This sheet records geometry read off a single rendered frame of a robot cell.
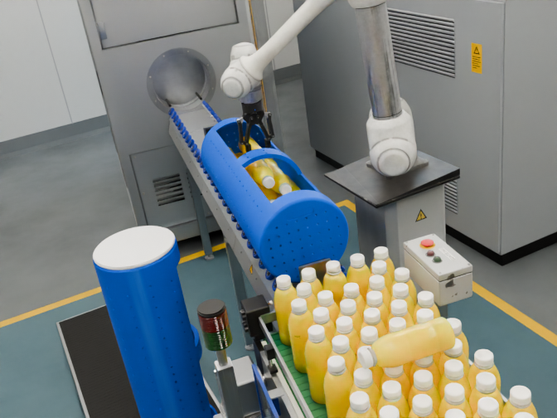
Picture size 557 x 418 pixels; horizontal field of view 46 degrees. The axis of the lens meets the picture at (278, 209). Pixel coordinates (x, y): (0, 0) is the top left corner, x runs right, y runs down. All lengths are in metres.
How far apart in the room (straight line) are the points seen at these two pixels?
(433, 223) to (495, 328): 0.94
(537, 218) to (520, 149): 0.47
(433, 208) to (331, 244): 0.67
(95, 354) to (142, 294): 1.20
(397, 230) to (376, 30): 0.78
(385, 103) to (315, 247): 0.55
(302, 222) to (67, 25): 5.18
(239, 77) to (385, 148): 0.54
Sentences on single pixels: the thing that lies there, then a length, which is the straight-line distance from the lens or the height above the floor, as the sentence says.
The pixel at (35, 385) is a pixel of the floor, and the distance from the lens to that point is 3.60.
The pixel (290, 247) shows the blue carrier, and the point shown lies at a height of 1.09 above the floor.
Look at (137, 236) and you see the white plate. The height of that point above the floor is 1.04.
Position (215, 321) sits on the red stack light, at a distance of 1.45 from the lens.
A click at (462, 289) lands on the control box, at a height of 1.03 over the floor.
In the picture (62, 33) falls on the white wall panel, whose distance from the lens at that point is 6.87.
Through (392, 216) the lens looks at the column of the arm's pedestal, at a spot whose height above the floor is 0.89.
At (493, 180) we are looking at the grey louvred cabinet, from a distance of 3.61.
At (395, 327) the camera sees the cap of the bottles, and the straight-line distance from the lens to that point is 1.59.
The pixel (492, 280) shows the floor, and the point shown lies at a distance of 3.74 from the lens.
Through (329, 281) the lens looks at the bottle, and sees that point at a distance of 1.83.
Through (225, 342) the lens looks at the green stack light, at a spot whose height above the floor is 1.18.
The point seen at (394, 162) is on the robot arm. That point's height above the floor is 1.18.
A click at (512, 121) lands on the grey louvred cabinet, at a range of 3.51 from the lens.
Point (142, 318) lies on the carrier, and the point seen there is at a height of 0.83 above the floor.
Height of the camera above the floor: 2.07
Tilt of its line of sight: 26 degrees down
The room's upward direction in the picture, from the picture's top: 9 degrees counter-clockwise
